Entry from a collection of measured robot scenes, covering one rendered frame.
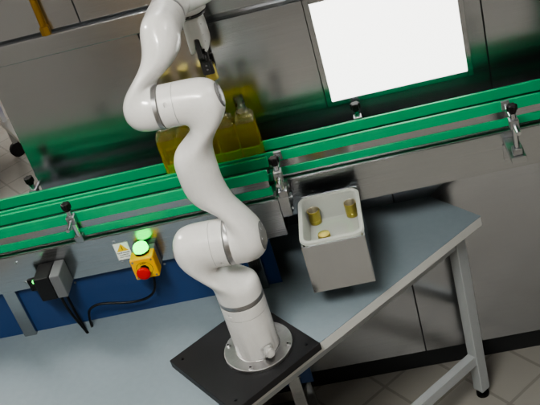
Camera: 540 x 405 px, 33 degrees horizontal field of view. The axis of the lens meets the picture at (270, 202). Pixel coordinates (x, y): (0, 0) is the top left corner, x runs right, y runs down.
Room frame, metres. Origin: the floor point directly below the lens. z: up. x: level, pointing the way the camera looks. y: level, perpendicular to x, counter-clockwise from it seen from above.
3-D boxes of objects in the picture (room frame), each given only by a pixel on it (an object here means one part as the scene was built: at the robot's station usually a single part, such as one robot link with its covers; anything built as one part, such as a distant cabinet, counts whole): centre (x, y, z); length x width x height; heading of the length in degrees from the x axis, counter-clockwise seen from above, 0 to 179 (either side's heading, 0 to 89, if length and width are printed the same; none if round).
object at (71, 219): (2.20, 0.55, 1.11); 0.07 x 0.04 x 0.13; 171
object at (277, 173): (2.15, -0.05, 1.12); 0.17 x 0.03 x 0.12; 171
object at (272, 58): (2.39, -0.23, 1.32); 0.90 x 0.03 x 0.34; 81
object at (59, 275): (2.20, 0.67, 0.96); 0.08 x 0.08 x 0.08; 81
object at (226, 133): (2.30, 0.06, 1.16); 0.06 x 0.06 x 0.21; 80
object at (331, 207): (2.03, -0.14, 0.97); 0.22 x 0.17 x 0.09; 171
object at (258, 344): (1.87, 0.14, 0.87); 0.19 x 0.19 x 0.18
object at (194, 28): (2.30, 0.05, 1.53); 0.10 x 0.07 x 0.11; 169
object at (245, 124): (2.29, 0.00, 1.16); 0.06 x 0.06 x 0.21; 81
